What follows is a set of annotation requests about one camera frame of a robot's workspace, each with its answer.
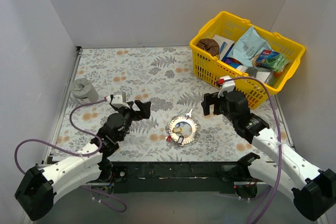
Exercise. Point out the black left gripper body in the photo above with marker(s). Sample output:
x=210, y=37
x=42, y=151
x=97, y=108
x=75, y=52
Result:
x=135, y=109

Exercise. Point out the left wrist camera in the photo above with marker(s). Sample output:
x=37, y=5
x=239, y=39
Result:
x=117, y=100

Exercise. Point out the light blue chips bag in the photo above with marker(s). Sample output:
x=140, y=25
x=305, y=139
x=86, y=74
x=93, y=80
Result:
x=248, y=47

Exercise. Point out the yellow plastic shopping basket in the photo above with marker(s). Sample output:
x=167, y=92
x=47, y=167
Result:
x=210, y=68

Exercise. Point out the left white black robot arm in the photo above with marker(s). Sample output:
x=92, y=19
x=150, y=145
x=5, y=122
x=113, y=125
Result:
x=40, y=188

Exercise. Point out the brown round bread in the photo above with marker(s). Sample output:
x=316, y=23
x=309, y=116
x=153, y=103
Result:
x=209, y=45

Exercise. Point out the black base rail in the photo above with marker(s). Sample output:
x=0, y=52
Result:
x=168, y=177

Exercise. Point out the green wrapped package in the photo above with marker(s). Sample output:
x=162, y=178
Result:
x=273, y=60

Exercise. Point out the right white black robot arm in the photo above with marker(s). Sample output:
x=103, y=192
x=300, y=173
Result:
x=311, y=189

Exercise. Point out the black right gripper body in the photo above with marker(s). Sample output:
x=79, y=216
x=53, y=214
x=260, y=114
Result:
x=216, y=104

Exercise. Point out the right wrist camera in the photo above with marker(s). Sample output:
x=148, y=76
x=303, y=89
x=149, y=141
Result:
x=226, y=84

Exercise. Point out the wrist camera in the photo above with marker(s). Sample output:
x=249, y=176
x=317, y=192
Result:
x=226, y=84
x=117, y=100

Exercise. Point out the white box in basket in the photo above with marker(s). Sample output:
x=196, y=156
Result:
x=225, y=46

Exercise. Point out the grey tape roll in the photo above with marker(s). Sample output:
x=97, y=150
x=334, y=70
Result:
x=83, y=91

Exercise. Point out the yellow key tag with key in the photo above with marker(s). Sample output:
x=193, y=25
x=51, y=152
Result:
x=177, y=130

